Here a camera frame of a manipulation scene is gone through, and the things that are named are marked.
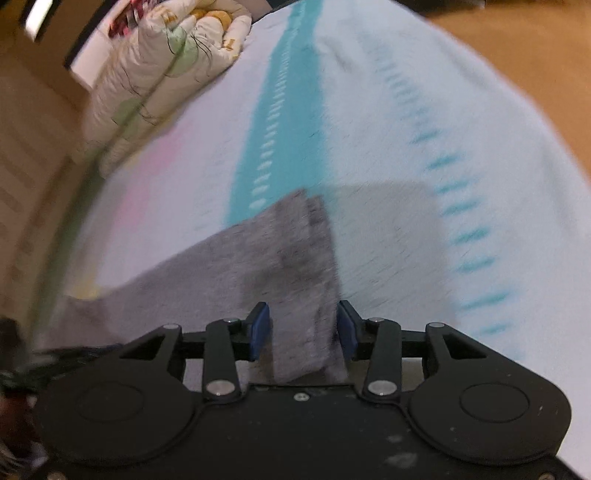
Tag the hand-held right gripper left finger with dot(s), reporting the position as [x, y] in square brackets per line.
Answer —
[258, 330]

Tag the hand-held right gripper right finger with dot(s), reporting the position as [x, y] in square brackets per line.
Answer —
[347, 331]

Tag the grey pants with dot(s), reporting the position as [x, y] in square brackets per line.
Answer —
[295, 258]

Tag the floral bed sheet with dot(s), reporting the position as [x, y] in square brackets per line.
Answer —
[392, 138]

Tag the white floral pillow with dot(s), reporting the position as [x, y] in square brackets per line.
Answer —
[198, 64]
[134, 78]

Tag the white wooden bed frame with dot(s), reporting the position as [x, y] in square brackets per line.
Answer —
[92, 57]

